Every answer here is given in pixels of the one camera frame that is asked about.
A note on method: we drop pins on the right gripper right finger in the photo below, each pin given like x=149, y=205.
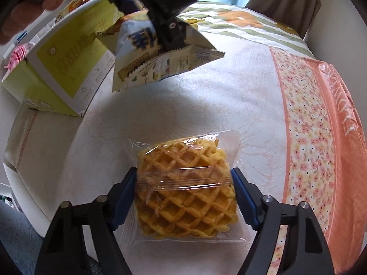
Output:
x=305, y=249

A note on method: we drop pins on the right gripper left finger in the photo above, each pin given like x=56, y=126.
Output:
x=64, y=250

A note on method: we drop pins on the white yellow chip bag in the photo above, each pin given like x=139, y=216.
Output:
x=140, y=59

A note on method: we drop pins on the clear-wrapped waffle pack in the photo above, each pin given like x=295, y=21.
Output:
x=184, y=190

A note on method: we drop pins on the pink striped snack bag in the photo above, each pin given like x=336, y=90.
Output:
x=17, y=55

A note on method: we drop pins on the person left hand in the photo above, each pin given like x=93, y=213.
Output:
x=23, y=15

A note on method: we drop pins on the floral striped quilt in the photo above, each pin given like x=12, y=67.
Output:
x=243, y=23

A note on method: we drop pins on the orange floral towel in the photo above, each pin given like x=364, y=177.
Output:
x=326, y=152

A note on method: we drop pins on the right brown curtain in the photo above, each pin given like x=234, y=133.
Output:
x=298, y=14

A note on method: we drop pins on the yellow-green cardboard box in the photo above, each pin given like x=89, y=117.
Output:
x=65, y=68

